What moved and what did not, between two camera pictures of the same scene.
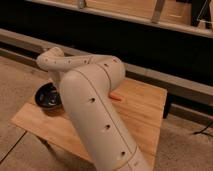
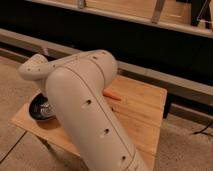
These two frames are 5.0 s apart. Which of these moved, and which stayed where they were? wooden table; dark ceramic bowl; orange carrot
Moved: dark ceramic bowl
Stayed: orange carrot; wooden table
